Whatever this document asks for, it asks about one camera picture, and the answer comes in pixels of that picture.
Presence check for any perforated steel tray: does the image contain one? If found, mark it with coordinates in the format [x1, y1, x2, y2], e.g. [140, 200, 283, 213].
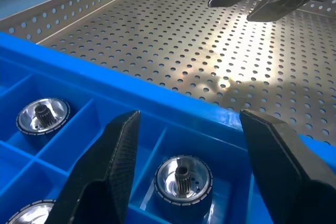
[0, 0, 336, 146]

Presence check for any silver metal roller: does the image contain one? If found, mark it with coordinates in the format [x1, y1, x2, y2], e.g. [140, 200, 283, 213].
[15, 97, 71, 144]
[153, 155, 213, 211]
[5, 199, 57, 224]

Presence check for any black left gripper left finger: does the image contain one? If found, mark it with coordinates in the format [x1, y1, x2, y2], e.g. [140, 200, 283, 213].
[48, 110, 142, 224]

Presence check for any blue plastic compartment tray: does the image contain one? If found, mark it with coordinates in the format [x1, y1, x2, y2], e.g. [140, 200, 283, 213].
[0, 31, 336, 224]

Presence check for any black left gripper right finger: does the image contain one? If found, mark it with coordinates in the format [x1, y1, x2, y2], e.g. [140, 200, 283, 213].
[239, 109, 336, 224]

